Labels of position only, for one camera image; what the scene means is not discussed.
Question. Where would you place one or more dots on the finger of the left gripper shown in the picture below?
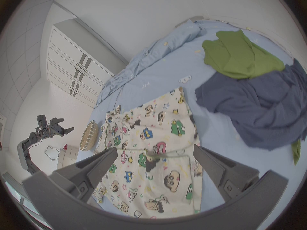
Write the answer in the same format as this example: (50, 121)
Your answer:
(67, 131)
(56, 121)

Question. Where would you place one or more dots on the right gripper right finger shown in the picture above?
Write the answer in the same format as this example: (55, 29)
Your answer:
(220, 176)

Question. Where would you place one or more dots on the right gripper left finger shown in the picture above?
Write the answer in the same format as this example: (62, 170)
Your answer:
(91, 174)

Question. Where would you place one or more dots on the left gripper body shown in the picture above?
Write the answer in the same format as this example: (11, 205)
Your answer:
(56, 130)

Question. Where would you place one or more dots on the white printed pyjama top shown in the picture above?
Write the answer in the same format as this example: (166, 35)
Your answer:
(156, 133)

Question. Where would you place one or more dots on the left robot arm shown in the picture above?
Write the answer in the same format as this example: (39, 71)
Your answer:
(24, 152)

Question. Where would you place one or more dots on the round woven basket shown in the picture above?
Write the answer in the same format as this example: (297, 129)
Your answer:
(90, 135)

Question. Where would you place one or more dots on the bed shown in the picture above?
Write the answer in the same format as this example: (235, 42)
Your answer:
(215, 128)

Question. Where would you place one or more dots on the dark blue garment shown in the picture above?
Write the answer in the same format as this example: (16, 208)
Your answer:
(259, 109)

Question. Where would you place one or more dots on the green garment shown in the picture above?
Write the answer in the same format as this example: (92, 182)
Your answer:
(235, 56)

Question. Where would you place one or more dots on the white low cabinet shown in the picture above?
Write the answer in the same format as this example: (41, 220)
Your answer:
(69, 154)

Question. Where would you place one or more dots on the white wardrobe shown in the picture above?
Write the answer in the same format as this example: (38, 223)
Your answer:
(64, 56)

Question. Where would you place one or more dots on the pale blue quilt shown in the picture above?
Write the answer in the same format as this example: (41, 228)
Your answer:
(148, 56)

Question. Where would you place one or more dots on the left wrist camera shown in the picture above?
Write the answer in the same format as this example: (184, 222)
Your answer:
(41, 121)

